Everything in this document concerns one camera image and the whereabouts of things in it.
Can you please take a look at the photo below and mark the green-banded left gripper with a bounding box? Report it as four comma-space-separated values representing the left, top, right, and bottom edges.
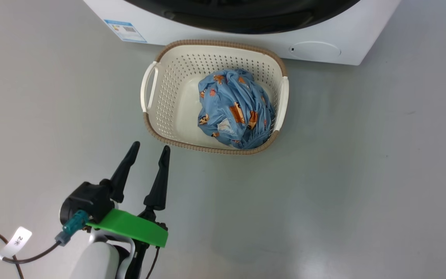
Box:
86, 141, 171, 279

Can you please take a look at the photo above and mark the blue cartoon print garment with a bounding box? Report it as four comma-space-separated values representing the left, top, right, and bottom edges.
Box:
197, 69, 276, 150

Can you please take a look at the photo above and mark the black-rimmed glass washer door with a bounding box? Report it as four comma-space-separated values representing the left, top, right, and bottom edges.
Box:
124, 0, 361, 34

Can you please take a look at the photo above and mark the cream perforated laundry basket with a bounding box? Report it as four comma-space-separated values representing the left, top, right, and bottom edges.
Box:
141, 39, 289, 155

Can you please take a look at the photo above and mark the white front-load washing machine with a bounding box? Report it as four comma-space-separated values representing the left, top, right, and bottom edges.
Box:
83, 0, 401, 65

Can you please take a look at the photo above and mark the blue energy label sticker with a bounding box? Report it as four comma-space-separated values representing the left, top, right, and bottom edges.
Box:
104, 19, 147, 43

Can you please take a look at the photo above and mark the round drain filter cover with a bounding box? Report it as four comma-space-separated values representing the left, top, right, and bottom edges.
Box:
289, 41, 341, 60

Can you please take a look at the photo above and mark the teal-plug left camera cable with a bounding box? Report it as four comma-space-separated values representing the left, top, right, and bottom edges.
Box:
0, 209, 92, 279

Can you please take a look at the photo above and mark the thin black left gripper cable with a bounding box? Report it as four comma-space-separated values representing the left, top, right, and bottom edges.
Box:
146, 246, 161, 279

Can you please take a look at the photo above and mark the white cable label tag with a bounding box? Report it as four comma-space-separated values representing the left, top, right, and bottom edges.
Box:
0, 227, 33, 260

